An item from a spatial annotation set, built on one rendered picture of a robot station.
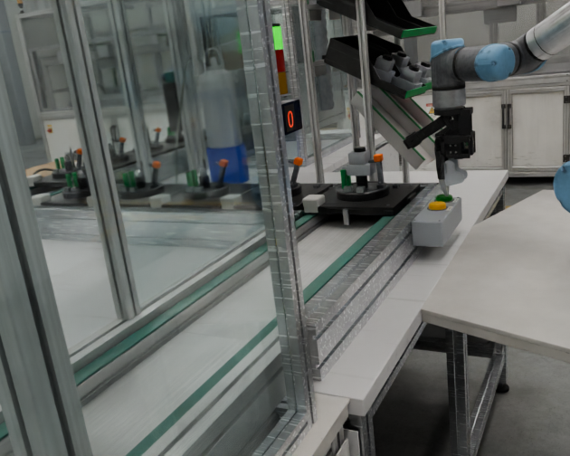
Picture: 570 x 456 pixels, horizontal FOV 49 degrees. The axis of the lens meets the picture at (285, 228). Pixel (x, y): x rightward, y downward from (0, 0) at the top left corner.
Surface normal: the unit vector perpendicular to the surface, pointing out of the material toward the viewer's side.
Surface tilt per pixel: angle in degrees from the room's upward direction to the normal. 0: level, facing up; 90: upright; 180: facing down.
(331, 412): 0
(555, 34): 108
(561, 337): 0
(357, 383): 0
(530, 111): 90
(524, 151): 90
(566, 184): 97
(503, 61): 90
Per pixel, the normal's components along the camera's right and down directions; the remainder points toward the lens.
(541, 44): -0.63, 0.58
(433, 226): -0.44, 0.30
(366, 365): -0.11, -0.95
